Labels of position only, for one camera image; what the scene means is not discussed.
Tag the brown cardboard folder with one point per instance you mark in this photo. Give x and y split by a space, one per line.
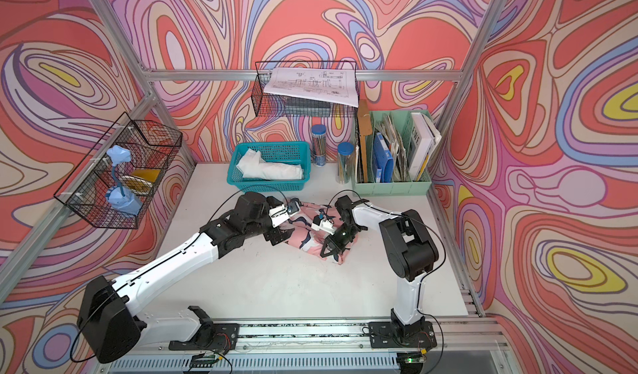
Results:
365 129

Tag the blue binder folder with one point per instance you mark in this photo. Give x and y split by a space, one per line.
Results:
383 160

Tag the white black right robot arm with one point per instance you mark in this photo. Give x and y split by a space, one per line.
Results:
411 253

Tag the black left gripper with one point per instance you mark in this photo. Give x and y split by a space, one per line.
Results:
277 233

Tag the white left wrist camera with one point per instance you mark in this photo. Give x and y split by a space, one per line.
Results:
284 212

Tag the blue lid straw tube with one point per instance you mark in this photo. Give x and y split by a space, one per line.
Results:
345 154

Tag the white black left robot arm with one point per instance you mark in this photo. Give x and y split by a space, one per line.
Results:
110 317

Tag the stack of worn papers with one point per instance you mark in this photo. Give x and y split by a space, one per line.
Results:
396 146

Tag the white folded cloth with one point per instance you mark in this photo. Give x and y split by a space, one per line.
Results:
253 166

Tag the pink shark print shorts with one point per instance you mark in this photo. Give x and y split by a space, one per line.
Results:
311 241

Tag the black wire wall basket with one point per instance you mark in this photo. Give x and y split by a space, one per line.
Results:
267 105

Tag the black wire side basket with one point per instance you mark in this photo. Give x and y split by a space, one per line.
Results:
152 144

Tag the mint green file organizer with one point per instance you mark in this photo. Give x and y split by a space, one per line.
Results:
401 120

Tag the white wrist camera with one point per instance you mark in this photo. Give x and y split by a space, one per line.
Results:
323 224
284 212

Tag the teal plastic basket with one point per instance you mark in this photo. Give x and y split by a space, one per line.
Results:
291 153

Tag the white printed paper sheet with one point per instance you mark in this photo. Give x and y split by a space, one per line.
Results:
337 86

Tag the blue lid pencil tube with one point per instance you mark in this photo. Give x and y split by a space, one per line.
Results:
319 144

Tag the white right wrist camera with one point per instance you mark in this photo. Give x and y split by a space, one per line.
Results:
323 224

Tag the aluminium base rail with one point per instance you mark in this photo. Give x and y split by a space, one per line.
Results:
356 345

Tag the yellow item in basket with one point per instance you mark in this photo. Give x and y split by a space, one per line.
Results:
141 181

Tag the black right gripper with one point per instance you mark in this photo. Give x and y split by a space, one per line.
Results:
332 241

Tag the white yellow book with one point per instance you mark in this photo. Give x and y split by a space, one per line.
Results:
423 139

